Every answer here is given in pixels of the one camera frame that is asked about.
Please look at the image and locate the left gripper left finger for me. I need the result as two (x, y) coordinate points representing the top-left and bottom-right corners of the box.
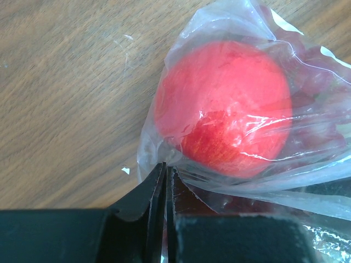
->
(1, 163), (167, 262)

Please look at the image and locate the clear zip top bag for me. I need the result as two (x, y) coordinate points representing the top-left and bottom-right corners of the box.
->
(137, 1), (350, 262)

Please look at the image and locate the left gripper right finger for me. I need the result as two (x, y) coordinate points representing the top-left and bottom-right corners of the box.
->
(166, 167), (317, 262)

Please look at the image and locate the fake red apple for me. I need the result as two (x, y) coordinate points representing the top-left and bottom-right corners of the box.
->
(154, 41), (292, 179)

